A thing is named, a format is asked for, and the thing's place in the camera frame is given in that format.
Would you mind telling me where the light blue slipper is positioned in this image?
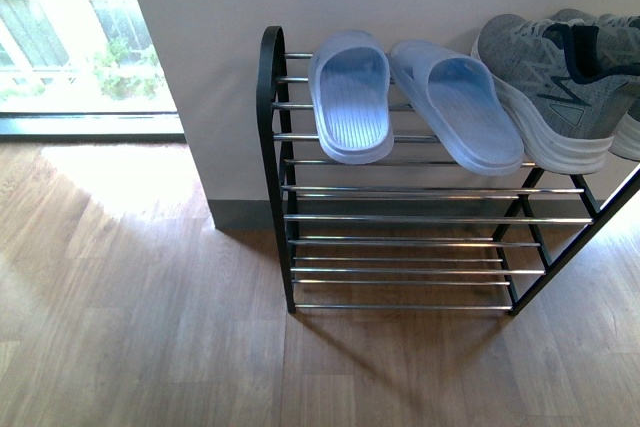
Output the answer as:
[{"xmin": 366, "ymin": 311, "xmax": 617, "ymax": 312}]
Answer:
[
  {"xmin": 388, "ymin": 40, "xmax": 524, "ymax": 176},
  {"xmin": 308, "ymin": 30, "xmax": 394, "ymax": 165}
]

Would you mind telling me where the grey knit sneaker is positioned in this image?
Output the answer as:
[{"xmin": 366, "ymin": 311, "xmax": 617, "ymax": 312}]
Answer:
[
  {"xmin": 472, "ymin": 14, "xmax": 639, "ymax": 174},
  {"xmin": 551, "ymin": 8, "xmax": 639, "ymax": 161}
]

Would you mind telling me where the black metal shoe rack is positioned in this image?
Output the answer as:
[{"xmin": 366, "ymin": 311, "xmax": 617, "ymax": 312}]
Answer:
[{"xmin": 256, "ymin": 26, "xmax": 639, "ymax": 315}]

